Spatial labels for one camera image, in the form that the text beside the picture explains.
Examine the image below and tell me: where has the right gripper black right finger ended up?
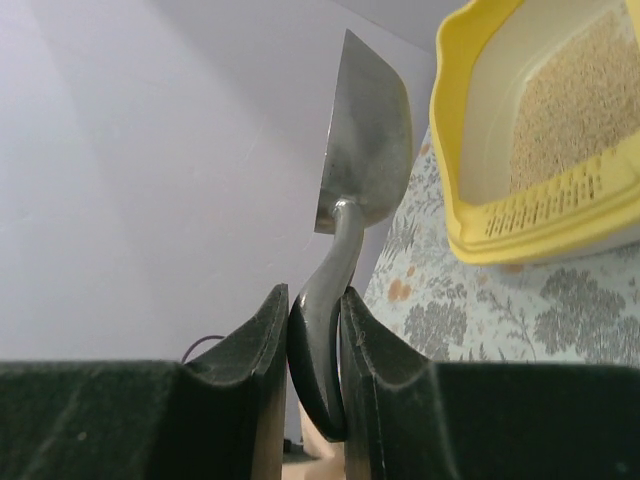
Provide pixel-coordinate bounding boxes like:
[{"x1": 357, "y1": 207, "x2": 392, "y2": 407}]
[{"x1": 340, "y1": 290, "x2": 639, "y2": 479}]

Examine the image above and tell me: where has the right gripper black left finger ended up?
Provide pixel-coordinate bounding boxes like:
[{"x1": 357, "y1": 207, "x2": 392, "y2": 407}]
[{"x1": 1, "y1": 284, "x2": 289, "y2": 479}]

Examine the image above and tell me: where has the silver metal scoop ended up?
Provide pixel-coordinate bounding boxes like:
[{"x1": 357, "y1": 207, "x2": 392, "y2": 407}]
[{"x1": 287, "y1": 30, "x2": 413, "y2": 442}]

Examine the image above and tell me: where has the pink cat litter bag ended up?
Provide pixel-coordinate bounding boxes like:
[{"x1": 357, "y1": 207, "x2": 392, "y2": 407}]
[{"x1": 281, "y1": 403, "x2": 346, "y2": 480}]

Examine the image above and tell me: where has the beige litter in box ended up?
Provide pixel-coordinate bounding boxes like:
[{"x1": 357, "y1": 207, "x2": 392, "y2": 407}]
[{"x1": 510, "y1": 1, "x2": 639, "y2": 193}]

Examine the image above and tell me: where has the yellow cat litter box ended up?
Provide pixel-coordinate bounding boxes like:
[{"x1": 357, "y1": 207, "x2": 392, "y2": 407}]
[{"x1": 430, "y1": 1, "x2": 639, "y2": 265}]

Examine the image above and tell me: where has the floral tablecloth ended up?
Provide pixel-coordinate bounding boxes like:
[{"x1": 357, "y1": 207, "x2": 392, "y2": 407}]
[{"x1": 364, "y1": 140, "x2": 639, "y2": 366}]

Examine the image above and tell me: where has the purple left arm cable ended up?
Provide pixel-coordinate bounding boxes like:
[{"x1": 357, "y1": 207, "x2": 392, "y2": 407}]
[{"x1": 180, "y1": 333, "x2": 224, "y2": 365}]

